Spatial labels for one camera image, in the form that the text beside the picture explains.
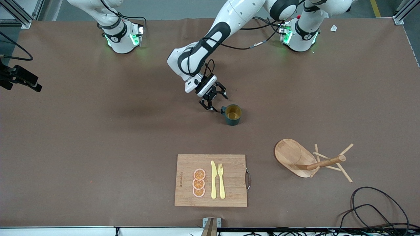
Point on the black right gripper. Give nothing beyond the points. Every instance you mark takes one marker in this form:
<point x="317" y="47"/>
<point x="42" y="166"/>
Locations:
<point x="9" y="74"/>

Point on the white paper scrap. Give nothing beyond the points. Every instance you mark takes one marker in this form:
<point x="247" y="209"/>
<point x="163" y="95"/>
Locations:
<point x="333" y="28"/>

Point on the metal mount bracket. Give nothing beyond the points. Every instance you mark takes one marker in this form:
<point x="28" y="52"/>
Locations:
<point x="211" y="226"/>

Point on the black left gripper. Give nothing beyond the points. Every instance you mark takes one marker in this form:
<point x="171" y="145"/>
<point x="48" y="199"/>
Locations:
<point x="211" y="94"/>

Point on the wooden cutting board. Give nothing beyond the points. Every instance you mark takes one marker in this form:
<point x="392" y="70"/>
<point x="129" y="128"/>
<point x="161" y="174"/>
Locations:
<point x="233" y="173"/>

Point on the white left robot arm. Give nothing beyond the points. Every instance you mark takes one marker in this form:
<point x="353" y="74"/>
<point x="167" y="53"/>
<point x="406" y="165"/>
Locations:
<point x="236" y="13"/>

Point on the white table edge rail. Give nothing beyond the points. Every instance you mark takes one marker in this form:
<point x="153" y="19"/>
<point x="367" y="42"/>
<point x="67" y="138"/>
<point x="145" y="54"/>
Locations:
<point x="65" y="231"/>

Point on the yellow plastic knife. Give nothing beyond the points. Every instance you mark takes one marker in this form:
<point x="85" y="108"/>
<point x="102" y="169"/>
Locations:
<point x="213" y="183"/>

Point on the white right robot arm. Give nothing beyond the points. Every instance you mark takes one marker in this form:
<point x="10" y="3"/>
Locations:
<point x="121" y="42"/>

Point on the yellow plastic fork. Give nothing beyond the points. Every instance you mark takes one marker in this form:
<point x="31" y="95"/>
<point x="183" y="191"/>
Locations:
<point x="222" y="187"/>

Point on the dark green cup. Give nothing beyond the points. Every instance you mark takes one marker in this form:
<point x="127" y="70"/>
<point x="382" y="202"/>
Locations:
<point x="233" y="121"/>

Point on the aluminium frame profile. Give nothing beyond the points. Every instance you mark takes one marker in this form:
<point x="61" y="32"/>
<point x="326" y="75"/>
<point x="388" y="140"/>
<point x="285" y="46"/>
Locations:
<point x="19" y="18"/>
<point x="402" y="16"/>

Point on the orange slice toy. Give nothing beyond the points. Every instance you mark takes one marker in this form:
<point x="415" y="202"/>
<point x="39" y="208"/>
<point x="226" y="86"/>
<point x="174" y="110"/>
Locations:
<point x="199" y="174"/>
<point x="198" y="184"/>
<point x="198" y="192"/>

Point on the wooden cup rack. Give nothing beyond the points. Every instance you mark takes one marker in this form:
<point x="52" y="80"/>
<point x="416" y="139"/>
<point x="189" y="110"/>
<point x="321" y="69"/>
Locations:
<point x="292" y="155"/>

